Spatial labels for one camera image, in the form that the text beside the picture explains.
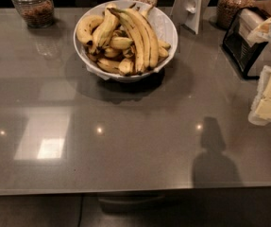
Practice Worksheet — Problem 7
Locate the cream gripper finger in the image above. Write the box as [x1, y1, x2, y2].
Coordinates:
[248, 98, 271, 126]

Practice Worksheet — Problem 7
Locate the small banana right edge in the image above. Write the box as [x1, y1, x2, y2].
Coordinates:
[158, 40, 171, 61]

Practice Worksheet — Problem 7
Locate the white bowl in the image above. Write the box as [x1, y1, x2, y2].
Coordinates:
[74, 0, 178, 82]

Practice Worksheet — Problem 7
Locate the long yellow banana right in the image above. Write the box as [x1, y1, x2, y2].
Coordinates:
[124, 9, 159, 70]

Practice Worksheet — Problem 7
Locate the long yellow banana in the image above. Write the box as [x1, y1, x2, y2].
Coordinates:
[109, 8, 144, 75]
[124, 9, 159, 70]

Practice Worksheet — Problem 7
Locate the long yellow banana middle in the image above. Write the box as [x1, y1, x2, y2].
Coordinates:
[109, 8, 144, 75]

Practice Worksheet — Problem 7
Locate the small banana bottom centre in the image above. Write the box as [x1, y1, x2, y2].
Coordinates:
[118, 58, 134, 76]

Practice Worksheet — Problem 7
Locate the small banana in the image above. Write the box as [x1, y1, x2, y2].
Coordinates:
[110, 36, 133, 50]
[118, 58, 134, 76]
[97, 58, 120, 74]

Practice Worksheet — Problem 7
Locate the small banana bottom left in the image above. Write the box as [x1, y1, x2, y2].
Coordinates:
[97, 58, 120, 74]

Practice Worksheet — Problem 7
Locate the yellow banana upper left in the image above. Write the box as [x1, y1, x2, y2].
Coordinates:
[93, 3, 119, 51]

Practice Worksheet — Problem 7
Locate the curved yellow banana left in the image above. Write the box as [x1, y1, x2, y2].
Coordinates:
[76, 15, 104, 46]

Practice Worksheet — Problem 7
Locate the glass jar right with nuts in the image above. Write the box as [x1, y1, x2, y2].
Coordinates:
[216, 0, 257, 29]

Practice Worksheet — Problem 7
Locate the glass jar with nuts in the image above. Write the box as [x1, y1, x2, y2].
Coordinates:
[216, 0, 257, 29]
[11, 0, 54, 27]

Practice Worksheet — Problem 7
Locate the white sign stand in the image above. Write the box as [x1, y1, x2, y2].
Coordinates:
[170, 0, 210, 34]

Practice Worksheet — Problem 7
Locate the glass jar left with nuts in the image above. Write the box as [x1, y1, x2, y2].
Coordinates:
[11, 0, 54, 27]

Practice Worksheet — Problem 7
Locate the black wire napkin holder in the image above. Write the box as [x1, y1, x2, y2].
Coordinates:
[222, 7, 268, 79]

